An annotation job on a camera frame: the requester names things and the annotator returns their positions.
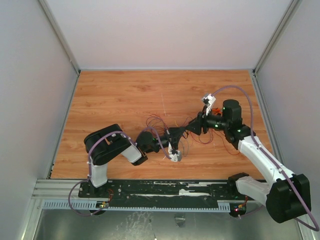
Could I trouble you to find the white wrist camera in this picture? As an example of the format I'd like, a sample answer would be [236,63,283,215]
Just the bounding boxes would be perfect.
[168,142,183,163]
[201,93,216,116]

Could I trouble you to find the orange black needle-nose pliers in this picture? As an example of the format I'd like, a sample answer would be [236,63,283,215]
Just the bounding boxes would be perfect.
[211,108,222,116]

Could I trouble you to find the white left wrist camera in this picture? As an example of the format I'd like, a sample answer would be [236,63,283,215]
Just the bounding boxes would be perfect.
[168,142,183,163]

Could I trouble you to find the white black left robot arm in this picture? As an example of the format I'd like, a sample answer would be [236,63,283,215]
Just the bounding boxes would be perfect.
[84,124,186,198]

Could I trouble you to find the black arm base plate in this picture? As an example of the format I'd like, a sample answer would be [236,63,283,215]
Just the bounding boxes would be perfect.
[78,179,246,209]

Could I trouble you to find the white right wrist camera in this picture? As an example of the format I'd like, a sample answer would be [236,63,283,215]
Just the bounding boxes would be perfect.
[201,93,216,116]

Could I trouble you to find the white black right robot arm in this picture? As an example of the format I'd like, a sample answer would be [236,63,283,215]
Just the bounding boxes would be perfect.
[186,96,311,223]

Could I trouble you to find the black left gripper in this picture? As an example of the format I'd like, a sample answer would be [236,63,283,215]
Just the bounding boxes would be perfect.
[145,126,187,154]

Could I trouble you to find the long red wire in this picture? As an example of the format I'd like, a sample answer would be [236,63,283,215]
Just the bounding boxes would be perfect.
[146,114,168,132]

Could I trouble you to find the grey slotted cable duct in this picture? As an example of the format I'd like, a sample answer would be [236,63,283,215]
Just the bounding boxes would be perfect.
[41,199,231,213]

